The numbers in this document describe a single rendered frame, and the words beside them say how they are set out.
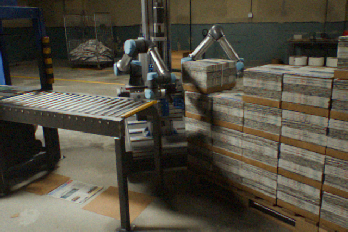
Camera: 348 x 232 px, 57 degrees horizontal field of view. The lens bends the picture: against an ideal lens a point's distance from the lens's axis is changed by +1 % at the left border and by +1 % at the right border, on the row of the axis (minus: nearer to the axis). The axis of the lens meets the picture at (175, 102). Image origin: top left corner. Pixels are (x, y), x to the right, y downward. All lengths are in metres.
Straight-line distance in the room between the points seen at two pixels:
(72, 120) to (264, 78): 1.32
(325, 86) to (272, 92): 0.33
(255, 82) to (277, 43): 6.82
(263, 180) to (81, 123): 1.32
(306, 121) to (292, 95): 0.17
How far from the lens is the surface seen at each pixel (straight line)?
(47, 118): 2.44
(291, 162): 2.22
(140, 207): 2.60
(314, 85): 2.02
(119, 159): 2.12
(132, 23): 10.63
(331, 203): 2.21
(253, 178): 2.43
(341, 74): 1.95
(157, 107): 2.43
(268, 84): 2.16
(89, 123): 2.17
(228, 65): 2.65
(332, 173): 2.12
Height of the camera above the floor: 1.39
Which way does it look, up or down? 14 degrees down
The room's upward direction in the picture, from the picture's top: 1 degrees counter-clockwise
